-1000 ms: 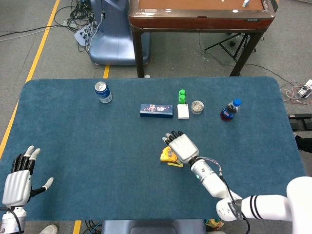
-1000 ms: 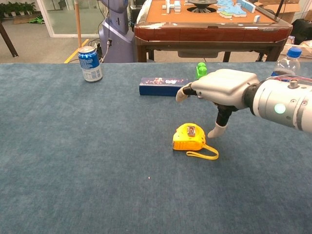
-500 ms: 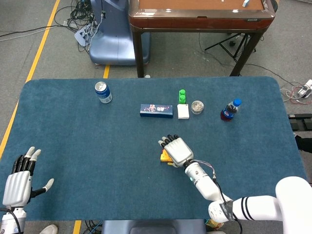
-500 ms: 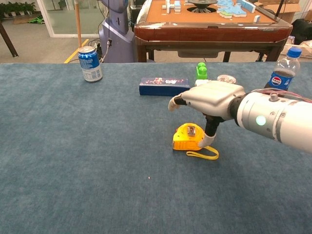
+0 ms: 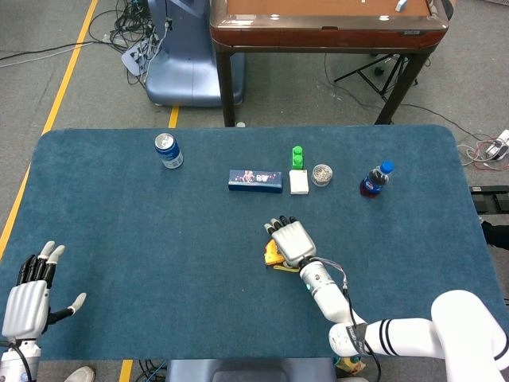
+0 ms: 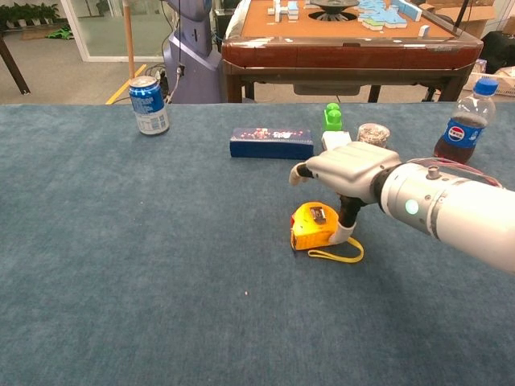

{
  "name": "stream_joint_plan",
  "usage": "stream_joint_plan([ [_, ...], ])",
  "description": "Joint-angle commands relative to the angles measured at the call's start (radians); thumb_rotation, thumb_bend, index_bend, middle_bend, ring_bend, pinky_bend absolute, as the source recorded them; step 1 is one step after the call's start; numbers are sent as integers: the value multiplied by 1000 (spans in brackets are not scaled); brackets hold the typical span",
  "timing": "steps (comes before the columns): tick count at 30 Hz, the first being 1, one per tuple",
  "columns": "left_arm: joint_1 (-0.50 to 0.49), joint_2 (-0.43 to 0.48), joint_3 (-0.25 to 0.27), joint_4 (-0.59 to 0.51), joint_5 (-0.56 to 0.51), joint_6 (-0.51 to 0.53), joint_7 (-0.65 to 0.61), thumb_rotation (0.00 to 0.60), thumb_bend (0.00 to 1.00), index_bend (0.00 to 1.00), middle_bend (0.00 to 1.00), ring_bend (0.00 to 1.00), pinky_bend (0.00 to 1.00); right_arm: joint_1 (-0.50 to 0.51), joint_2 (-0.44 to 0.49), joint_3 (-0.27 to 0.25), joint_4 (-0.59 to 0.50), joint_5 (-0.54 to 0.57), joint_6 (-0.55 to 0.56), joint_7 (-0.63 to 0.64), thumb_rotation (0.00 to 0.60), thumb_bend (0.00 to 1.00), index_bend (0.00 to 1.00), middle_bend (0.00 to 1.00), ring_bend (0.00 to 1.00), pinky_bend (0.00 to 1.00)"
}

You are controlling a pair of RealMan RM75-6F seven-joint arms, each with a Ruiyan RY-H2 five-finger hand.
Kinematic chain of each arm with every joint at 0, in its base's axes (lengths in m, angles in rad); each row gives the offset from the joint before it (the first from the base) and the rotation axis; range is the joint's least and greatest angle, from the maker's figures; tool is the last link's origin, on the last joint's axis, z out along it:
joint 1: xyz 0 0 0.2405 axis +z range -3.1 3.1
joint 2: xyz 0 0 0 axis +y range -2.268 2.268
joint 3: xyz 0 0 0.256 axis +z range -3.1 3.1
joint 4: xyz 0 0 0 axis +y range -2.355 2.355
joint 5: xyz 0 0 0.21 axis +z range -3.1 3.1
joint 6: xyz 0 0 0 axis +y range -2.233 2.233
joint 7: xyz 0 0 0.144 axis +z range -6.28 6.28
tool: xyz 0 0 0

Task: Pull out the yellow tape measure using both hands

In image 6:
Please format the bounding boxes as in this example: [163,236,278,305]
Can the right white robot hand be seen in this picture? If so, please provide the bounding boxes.
[288,141,403,245]

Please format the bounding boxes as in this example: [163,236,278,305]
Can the yellow tape measure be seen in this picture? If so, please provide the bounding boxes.
[290,202,365,265]

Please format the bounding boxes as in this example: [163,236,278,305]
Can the small white box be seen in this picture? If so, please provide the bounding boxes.
[320,130,353,153]

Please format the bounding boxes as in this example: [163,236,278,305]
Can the clear jar of paper clips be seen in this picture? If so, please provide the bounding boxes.
[356,123,392,149]

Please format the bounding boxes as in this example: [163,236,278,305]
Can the green toy brick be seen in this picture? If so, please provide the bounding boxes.
[323,102,343,133]

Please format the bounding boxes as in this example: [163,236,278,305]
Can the dark blue rectangular box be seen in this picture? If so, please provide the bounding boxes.
[229,127,315,161]

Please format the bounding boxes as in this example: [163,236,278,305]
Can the cola bottle blue cap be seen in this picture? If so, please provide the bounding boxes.
[433,77,500,165]

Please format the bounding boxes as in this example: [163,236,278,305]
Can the brown mahjong table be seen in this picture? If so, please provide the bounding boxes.
[220,0,484,104]

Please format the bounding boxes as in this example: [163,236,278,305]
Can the black mahjong table centre dome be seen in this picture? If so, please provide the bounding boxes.
[309,0,359,21]

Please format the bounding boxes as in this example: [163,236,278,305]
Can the white plastic basket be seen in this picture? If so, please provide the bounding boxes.
[468,66,515,97]

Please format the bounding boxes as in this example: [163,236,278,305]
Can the black bag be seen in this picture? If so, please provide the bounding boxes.
[480,31,515,76]

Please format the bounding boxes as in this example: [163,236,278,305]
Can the cardboard box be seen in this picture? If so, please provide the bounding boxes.
[418,0,502,39]

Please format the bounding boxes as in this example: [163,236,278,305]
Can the blue soda can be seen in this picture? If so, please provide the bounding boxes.
[128,76,171,136]

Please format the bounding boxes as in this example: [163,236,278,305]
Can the wooden pole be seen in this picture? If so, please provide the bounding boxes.
[122,0,136,80]

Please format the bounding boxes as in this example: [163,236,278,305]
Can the blue felt table cover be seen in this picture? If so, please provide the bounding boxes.
[0,102,515,386]

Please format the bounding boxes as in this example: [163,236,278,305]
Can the green floor object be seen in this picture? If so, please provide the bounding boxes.
[45,26,76,40]

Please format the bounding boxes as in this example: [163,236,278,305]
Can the dark furniture leg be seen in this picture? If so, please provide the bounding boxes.
[0,34,31,96]

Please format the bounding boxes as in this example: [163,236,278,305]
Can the potted green plants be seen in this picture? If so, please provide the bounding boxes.
[0,2,61,28]

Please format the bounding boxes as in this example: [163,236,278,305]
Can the coloured right wrist wires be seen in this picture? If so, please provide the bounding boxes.
[406,158,504,189]

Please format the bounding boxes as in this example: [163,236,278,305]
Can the blue-grey machine pedestal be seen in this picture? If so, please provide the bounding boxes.
[163,0,225,105]

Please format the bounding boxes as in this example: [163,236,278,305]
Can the glass partition white frame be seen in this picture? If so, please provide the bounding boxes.
[60,0,170,64]

